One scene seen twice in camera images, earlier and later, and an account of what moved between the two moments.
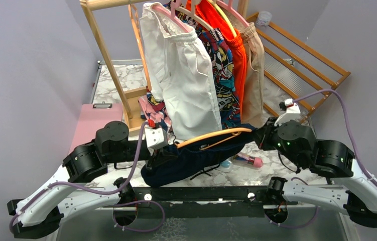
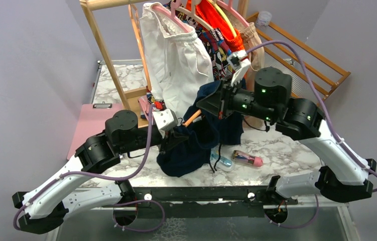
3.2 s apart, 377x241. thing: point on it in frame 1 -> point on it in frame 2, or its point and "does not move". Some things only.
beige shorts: x=253 y=108 does not move
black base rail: x=201 y=201 does not move
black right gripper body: x=269 y=138 -> x=236 y=100
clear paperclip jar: x=263 y=18 does not move
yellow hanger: x=223 y=15 does not move
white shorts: x=178 y=71 does not move
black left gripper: x=160 y=158 -> x=171 y=138
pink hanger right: x=229 y=7 does not move
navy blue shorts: x=172 y=161 -> x=186 y=150
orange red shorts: x=235 y=46 does not move
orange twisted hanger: x=136 y=26 does not move
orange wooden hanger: x=238 y=131 -> x=197 y=113
